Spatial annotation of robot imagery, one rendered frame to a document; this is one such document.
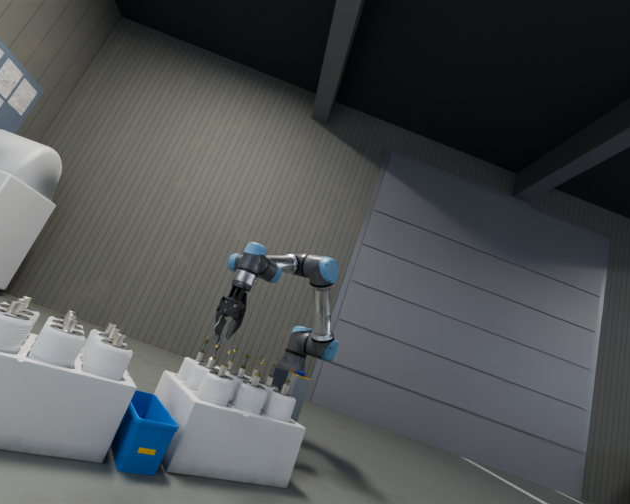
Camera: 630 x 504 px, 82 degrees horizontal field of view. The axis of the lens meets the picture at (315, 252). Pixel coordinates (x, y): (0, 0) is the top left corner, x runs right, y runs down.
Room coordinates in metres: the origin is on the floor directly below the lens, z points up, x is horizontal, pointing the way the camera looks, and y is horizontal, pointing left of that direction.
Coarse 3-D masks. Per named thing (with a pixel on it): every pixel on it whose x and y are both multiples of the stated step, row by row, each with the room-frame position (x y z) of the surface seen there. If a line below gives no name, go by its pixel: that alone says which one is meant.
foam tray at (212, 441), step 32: (160, 384) 1.39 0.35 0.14; (192, 416) 1.08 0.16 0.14; (224, 416) 1.13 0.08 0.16; (256, 416) 1.18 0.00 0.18; (192, 448) 1.10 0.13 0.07; (224, 448) 1.15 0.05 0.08; (256, 448) 1.20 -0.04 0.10; (288, 448) 1.25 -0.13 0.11; (256, 480) 1.22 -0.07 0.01; (288, 480) 1.27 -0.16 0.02
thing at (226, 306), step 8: (232, 288) 1.23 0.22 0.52; (240, 288) 1.27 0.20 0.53; (248, 288) 1.25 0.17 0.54; (224, 296) 1.22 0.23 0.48; (232, 296) 1.24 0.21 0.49; (240, 296) 1.24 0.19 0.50; (224, 304) 1.22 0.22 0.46; (232, 304) 1.22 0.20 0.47; (240, 304) 1.22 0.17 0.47; (224, 312) 1.22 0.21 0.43; (232, 312) 1.22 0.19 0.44; (240, 312) 1.27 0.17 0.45
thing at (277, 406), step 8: (272, 392) 1.28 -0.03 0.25; (272, 400) 1.27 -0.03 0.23; (280, 400) 1.26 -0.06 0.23; (288, 400) 1.26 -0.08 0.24; (264, 408) 1.29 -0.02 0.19; (272, 408) 1.26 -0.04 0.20; (280, 408) 1.26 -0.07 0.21; (288, 408) 1.26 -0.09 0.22; (272, 416) 1.26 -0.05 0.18; (280, 416) 1.26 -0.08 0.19; (288, 416) 1.27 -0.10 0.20
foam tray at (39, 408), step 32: (0, 352) 0.87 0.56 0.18; (0, 384) 0.87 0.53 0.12; (32, 384) 0.89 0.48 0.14; (64, 384) 0.92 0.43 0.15; (96, 384) 0.95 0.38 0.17; (128, 384) 1.00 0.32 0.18; (0, 416) 0.88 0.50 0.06; (32, 416) 0.91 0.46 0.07; (64, 416) 0.94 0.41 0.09; (96, 416) 0.97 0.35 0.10; (0, 448) 0.90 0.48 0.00; (32, 448) 0.92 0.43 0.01; (64, 448) 0.95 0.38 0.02; (96, 448) 0.99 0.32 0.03
